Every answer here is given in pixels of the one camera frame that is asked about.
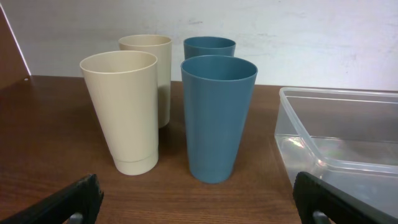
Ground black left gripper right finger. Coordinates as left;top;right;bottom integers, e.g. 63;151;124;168
293;172;397;224

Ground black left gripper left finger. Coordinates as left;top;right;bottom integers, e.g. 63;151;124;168
1;174;104;224

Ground blue plastic cup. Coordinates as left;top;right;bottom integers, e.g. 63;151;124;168
183;36;236;60
181;55;258;184

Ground clear plastic container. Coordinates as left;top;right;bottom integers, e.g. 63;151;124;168
274;87;397;217

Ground front beige plastic cup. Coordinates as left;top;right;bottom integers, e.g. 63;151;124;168
80;50;159;175

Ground beige plastic cup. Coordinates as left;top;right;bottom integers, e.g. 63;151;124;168
80;50;159;175
118;34;172;128

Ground rear beige plastic cup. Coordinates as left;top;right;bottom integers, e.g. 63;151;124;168
118;34;172;128

